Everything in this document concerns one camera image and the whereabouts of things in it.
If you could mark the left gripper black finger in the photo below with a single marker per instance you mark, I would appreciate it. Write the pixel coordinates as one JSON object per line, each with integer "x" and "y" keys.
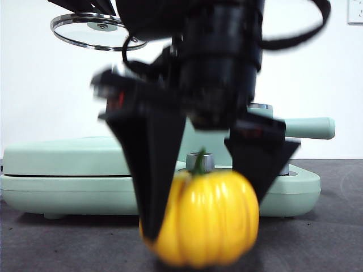
{"x": 106, "y": 7}
{"x": 71, "y": 4}

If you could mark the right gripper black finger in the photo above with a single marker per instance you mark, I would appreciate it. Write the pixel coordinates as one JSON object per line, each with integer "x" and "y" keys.
{"x": 261, "y": 164}
{"x": 150, "y": 170}

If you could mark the glass lid with green knob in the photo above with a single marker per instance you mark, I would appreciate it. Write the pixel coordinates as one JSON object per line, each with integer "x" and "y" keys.
{"x": 85, "y": 31}

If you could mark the yellow toy pumpkin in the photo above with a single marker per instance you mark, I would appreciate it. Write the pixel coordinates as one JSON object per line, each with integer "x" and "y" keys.
{"x": 212, "y": 221}

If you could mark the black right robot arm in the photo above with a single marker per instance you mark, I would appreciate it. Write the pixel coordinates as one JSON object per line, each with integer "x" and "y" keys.
{"x": 221, "y": 56}

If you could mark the silver control knob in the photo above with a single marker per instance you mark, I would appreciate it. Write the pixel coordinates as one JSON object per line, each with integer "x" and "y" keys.
{"x": 208, "y": 161}
{"x": 284, "y": 170}

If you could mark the mint green breakfast machine base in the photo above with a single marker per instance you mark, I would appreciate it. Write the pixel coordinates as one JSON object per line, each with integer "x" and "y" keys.
{"x": 71, "y": 195}

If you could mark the mint green grill cover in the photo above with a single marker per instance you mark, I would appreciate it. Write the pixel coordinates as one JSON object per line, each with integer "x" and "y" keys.
{"x": 62, "y": 156}

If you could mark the white wall socket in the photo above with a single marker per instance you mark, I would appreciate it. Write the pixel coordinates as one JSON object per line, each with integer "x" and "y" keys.
{"x": 356, "y": 11}

